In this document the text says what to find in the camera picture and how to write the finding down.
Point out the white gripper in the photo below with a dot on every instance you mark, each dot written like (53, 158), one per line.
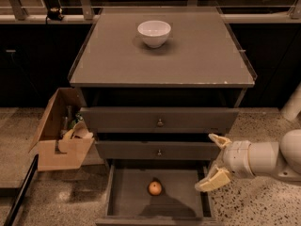
(237, 157)

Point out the orange fruit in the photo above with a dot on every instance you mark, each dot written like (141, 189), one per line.
(155, 188)

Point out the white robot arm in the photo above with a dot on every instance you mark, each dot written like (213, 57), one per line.
(279, 160)

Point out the grey drawer cabinet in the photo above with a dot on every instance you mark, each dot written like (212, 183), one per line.
(200, 52)

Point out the grey open bottom drawer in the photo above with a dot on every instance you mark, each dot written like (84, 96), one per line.
(129, 203)

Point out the grey middle drawer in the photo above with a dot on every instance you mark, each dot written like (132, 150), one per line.
(159, 150)

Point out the grey top drawer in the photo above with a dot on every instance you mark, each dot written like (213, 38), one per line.
(183, 120)

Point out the white ceramic bowl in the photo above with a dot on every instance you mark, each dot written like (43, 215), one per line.
(154, 33)

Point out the bottles and items in box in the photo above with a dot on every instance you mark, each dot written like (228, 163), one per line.
(71, 116)

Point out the open cardboard box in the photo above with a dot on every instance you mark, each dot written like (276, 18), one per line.
(70, 152)

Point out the black bar on floor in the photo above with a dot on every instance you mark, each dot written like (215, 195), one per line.
(18, 200)

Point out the small black object on ledge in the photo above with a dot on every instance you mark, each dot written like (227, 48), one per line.
(55, 14)

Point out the metal railing ledge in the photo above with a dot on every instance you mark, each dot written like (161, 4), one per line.
(47, 11)

